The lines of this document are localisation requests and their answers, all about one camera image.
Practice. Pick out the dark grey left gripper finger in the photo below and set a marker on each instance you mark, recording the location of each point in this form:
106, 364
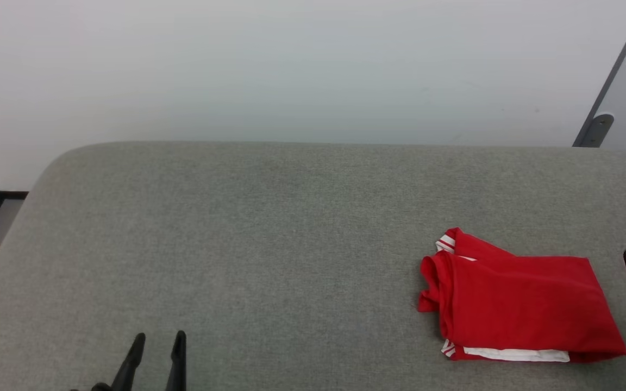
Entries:
131, 364
178, 364

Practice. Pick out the red shirt with white sleeves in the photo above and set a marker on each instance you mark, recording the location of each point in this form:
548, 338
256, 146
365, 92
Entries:
525, 304

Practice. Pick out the grey metal hinge bracket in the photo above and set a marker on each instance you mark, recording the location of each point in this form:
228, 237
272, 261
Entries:
595, 130

